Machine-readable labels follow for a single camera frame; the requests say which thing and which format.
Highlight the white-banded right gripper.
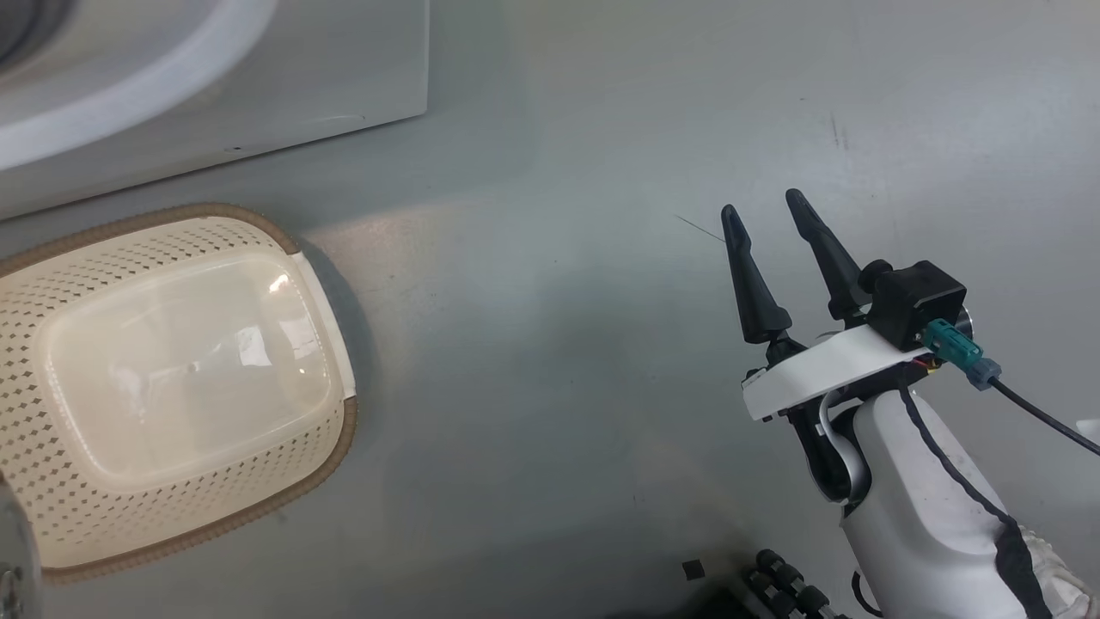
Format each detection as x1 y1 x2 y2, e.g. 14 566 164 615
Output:
720 188 936 506

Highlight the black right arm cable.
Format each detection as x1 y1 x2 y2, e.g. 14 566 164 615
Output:
897 387 1058 619

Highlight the teal-plug right camera cable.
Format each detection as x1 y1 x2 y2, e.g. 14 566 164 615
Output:
918 318 1100 457

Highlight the cream perforated laundry basket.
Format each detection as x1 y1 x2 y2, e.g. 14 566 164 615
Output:
0 203 359 585

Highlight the black glass washing machine door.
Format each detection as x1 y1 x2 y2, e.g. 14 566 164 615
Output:
0 469 44 619

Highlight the white filter access cover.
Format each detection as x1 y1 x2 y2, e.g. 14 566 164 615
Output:
219 112 370 156

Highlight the white front-load washing machine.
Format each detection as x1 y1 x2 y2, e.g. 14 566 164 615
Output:
0 0 431 220

